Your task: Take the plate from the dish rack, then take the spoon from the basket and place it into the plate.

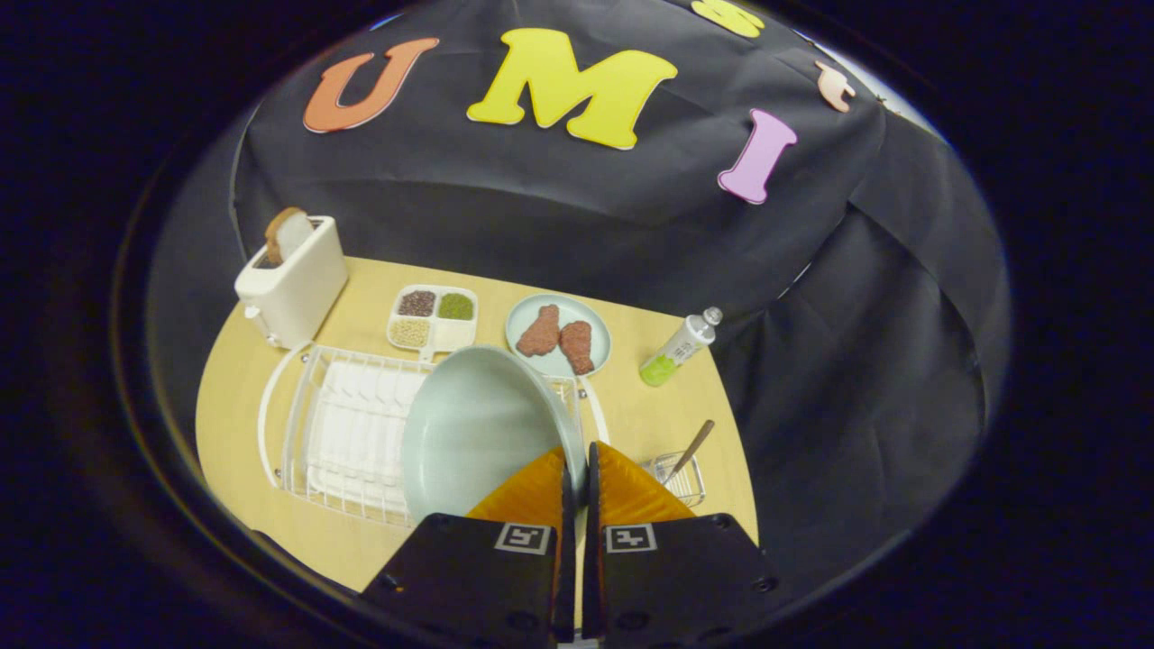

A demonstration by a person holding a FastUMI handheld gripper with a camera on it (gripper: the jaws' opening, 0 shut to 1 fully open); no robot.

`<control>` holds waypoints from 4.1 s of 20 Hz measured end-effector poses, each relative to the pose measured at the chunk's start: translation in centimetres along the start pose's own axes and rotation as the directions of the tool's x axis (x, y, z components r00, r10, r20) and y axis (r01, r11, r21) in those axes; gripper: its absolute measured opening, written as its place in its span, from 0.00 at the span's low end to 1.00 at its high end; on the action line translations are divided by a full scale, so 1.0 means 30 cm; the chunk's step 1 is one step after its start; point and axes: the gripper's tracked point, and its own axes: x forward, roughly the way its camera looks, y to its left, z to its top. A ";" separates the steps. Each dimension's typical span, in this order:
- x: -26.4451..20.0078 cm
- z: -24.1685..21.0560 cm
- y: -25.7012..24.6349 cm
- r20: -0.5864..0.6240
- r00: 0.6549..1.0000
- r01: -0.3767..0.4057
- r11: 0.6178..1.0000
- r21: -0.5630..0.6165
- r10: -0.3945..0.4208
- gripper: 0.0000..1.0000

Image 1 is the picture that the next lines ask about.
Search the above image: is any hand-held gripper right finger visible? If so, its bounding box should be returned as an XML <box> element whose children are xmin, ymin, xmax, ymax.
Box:
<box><xmin>582</xmin><ymin>441</ymin><xmax>785</xmax><ymax>644</ymax></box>

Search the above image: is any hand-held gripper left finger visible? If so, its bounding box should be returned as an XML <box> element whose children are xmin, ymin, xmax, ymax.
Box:
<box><xmin>359</xmin><ymin>445</ymin><xmax>578</xmax><ymax>646</ymax></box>

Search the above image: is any clear wire basket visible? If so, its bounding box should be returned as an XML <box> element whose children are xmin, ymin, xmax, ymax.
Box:
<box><xmin>639</xmin><ymin>451</ymin><xmax>707</xmax><ymax>509</ymax></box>

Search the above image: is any wooden handled spoon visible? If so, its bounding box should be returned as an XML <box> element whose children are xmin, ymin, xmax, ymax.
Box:
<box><xmin>663</xmin><ymin>419</ymin><xmax>716</xmax><ymax>489</ymax></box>

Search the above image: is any white wire dish rack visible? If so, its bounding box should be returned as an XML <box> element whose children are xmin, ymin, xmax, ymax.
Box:
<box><xmin>258</xmin><ymin>341</ymin><xmax>608</xmax><ymax>529</ymax></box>

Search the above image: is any pale green plate with meat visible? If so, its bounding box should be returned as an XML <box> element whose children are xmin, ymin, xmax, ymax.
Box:
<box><xmin>505</xmin><ymin>294</ymin><xmax>613</xmax><ymax>379</ymax></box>

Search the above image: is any clear bottle with green label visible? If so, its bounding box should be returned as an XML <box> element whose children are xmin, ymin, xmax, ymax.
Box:
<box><xmin>639</xmin><ymin>306</ymin><xmax>725</xmax><ymax>388</ymax></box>

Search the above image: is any white divided seed tray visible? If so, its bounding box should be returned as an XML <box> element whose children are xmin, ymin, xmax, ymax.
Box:
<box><xmin>387</xmin><ymin>285</ymin><xmax>480</xmax><ymax>361</ymax></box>

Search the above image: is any brown meat piece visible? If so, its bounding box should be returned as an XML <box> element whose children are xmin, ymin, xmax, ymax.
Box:
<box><xmin>559</xmin><ymin>321</ymin><xmax>597</xmax><ymax>376</ymax></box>
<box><xmin>516</xmin><ymin>304</ymin><xmax>563</xmax><ymax>358</ymax></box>

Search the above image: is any white toaster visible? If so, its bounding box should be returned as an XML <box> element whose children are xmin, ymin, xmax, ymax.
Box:
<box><xmin>234</xmin><ymin>215</ymin><xmax>349</xmax><ymax>351</ymax></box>

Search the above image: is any black backdrop cloth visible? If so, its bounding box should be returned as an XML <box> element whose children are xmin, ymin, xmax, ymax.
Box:
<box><xmin>149</xmin><ymin>0</ymin><xmax>1011</xmax><ymax>600</ymax></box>

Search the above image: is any bread slice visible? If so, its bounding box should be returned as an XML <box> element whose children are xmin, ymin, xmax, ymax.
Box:
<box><xmin>264</xmin><ymin>207</ymin><xmax>315</xmax><ymax>268</ymax></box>

